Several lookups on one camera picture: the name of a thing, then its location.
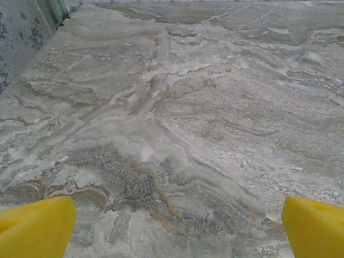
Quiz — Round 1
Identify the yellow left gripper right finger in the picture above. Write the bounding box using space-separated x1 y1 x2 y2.
281 196 344 258

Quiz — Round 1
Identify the aluminium frame corner post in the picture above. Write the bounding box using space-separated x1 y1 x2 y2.
33 0 84 35

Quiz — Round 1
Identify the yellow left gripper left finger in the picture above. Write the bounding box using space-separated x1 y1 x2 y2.
0 196 77 258

